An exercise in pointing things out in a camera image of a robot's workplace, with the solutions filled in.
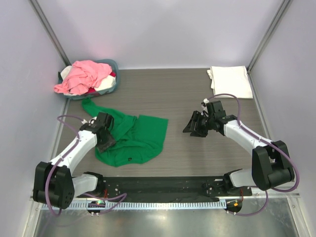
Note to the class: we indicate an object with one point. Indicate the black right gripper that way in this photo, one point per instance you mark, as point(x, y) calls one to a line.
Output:
point(197, 124)

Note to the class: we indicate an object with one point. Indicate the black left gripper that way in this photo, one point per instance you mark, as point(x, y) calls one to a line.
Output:
point(105, 138)

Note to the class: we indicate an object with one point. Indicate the green t-shirt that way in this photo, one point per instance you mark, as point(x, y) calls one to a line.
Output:
point(138, 138)

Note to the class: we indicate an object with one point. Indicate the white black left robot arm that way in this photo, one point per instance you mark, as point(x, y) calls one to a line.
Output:
point(54, 183)

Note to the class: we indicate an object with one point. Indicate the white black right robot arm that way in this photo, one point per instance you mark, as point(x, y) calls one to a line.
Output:
point(270, 165)

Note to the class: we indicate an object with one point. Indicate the red t-shirt in basket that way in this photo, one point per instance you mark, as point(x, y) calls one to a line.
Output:
point(91, 91)

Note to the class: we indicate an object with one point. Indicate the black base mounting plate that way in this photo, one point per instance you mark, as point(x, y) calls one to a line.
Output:
point(151, 189)

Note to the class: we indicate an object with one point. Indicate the white t-shirt in basket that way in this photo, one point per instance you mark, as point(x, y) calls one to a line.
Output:
point(106, 84)

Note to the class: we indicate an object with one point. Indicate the folded white t-shirt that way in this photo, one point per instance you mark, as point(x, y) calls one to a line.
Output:
point(230, 80)

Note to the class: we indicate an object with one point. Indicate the teal plastic laundry basket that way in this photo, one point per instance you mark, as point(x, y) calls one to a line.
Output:
point(114, 66)

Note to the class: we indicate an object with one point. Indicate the pink t-shirt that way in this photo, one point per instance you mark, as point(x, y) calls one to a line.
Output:
point(83, 75)

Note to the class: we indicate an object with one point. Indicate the cream t-shirt in basket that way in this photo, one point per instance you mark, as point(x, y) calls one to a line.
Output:
point(65, 72)

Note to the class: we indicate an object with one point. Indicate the slotted white cable duct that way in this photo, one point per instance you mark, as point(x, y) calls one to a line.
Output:
point(98, 205)

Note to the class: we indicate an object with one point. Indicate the aluminium frame post right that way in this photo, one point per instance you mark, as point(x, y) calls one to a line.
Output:
point(282, 9)

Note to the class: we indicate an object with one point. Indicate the aluminium frame rail left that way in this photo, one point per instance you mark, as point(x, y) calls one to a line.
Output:
point(49, 30)

